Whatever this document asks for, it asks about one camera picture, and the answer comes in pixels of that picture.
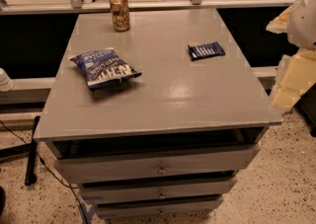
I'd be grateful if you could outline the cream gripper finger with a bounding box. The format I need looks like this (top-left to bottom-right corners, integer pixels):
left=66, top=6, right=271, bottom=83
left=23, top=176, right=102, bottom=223
left=266, top=6, right=292, bottom=34
left=270, top=48, right=316, bottom=112

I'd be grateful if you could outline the blue rxbar blueberry wrapper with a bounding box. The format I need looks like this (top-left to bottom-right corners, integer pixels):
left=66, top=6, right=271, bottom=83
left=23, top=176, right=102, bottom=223
left=188, top=41, right=225, bottom=61

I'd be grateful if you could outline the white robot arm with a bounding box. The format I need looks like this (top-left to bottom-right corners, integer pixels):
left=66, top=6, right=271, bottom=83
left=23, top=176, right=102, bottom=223
left=266, top=0, right=316, bottom=113

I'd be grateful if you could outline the grey drawer cabinet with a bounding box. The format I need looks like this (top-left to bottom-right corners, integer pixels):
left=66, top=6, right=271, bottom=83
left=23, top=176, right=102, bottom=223
left=33, top=8, right=283, bottom=220

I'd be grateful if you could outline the gold soda can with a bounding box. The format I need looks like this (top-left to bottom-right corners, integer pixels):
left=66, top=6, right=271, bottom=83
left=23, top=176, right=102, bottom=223
left=110, top=0, right=130, bottom=32

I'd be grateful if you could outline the bottom grey drawer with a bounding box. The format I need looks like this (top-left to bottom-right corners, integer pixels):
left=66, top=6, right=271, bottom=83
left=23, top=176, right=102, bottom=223
left=96, top=195, right=223, bottom=219

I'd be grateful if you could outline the grey drawer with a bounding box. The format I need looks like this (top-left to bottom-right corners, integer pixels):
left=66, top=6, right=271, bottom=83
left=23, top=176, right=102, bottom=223
left=79, top=177, right=237, bottom=204
left=54, top=144, right=260, bottom=184
left=96, top=195, right=223, bottom=219

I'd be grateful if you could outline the middle grey drawer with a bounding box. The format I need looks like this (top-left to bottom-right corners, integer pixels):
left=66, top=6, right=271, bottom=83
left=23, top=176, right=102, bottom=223
left=79, top=177, right=237, bottom=204

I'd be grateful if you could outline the blue kettle chips bag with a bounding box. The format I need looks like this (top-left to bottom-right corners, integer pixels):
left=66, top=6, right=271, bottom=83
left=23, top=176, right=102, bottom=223
left=71, top=48, right=141, bottom=91

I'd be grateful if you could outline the top grey drawer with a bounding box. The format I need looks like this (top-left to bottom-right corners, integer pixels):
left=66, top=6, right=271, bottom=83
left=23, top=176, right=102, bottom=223
left=54, top=144, right=260, bottom=184

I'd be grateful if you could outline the white object at left edge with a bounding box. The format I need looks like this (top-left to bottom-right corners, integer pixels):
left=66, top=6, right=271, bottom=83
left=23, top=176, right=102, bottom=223
left=0, top=68, right=14, bottom=92

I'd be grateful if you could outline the black stand leg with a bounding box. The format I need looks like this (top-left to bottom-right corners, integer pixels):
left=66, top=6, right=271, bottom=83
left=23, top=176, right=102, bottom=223
left=24, top=114, right=41, bottom=187

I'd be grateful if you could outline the black floor cable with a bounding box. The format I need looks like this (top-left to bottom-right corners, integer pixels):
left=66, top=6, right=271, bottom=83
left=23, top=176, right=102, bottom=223
left=0, top=119, right=87, bottom=224

